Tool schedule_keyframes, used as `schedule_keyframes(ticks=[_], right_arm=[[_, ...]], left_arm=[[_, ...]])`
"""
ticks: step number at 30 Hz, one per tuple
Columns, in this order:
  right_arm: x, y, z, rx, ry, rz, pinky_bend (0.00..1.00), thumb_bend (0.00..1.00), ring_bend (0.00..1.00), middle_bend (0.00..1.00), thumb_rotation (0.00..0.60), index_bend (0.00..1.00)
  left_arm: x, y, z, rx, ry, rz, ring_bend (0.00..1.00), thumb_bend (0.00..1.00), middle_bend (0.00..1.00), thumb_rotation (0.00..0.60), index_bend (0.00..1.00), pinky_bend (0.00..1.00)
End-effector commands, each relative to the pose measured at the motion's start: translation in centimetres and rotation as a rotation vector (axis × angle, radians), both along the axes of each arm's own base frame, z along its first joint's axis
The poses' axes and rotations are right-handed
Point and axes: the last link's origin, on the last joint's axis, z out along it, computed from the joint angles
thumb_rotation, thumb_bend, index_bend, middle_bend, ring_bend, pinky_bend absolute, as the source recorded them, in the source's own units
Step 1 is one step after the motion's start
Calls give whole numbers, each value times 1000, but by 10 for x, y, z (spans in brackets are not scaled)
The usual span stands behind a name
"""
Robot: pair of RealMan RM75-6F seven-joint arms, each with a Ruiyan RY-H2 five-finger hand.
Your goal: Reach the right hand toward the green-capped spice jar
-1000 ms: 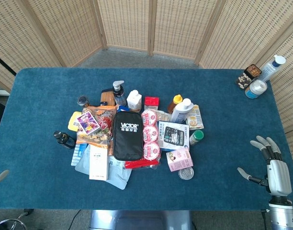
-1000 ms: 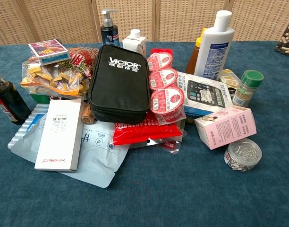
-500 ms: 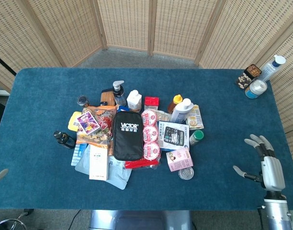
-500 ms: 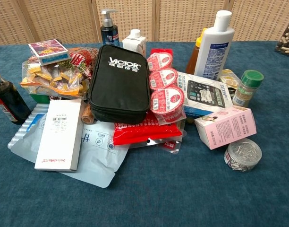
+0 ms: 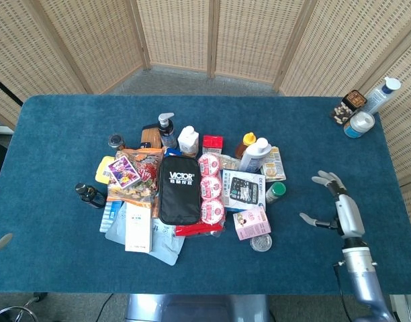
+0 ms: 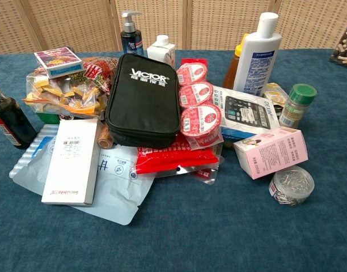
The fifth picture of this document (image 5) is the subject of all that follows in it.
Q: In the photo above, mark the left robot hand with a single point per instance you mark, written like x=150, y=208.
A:
x=0, y=242

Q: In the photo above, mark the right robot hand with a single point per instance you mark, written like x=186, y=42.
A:
x=350, y=211

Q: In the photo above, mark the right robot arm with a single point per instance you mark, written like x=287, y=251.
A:
x=363, y=278

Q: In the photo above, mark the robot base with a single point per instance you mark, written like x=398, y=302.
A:
x=197, y=308

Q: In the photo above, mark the green cap small bottle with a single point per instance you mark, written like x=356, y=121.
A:
x=276, y=192

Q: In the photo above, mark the dark glass bottle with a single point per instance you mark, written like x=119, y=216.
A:
x=89, y=195

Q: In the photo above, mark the white bottle blue label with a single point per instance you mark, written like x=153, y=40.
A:
x=256, y=156

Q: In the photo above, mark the clear bottle blue cap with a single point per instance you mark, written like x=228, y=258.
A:
x=381, y=94

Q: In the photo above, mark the amber honey bottle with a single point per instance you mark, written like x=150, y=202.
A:
x=244, y=145

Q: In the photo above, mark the white small carton bottle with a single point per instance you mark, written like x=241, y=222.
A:
x=188, y=141

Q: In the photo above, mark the black pump dispenser bottle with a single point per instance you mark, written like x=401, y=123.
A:
x=167, y=131

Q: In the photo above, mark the office chair base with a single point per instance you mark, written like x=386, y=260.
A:
x=17, y=308

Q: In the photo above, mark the blue jar white lid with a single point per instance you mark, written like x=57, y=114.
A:
x=358, y=124

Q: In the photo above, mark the beige snack sachet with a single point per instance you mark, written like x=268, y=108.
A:
x=275, y=166

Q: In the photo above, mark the clear round glass lid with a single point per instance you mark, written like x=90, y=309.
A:
x=261, y=243

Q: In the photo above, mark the pink small carton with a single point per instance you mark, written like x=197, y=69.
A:
x=252, y=223

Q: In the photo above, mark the nut snack box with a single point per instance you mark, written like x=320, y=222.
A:
x=348, y=106

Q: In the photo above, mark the calculator box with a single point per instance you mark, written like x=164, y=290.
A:
x=244, y=191

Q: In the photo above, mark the blue blister pack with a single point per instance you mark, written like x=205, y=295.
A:
x=108, y=216

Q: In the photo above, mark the yellow small packet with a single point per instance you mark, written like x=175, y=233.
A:
x=101, y=169

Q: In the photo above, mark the cracker packet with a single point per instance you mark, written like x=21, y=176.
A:
x=229, y=162

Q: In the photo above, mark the white tall carton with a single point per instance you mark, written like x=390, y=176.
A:
x=138, y=228

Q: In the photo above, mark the pink round snack pack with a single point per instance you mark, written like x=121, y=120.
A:
x=211, y=188

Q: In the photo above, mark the purple card box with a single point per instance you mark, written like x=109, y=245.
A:
x=123, y=171

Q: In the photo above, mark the red and white box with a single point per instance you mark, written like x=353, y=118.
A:
x=212, y=145

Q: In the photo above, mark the orange spicy snack bag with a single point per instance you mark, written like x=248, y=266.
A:
x=141, y=181

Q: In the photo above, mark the red flat packet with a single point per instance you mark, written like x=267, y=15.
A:
x=197, y=229

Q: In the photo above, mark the blue table mat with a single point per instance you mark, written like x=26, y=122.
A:
x=198, y=261

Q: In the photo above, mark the pale blue mask pouch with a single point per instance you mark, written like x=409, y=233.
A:
x=165, y=243

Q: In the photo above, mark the black Victor zip pouch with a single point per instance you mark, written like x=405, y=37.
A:
x=178, y=189

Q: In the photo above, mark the brown noodle packet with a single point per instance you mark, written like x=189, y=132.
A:
x=150, y=135

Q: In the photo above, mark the woven folding screen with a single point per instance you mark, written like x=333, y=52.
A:
x=205, y=40

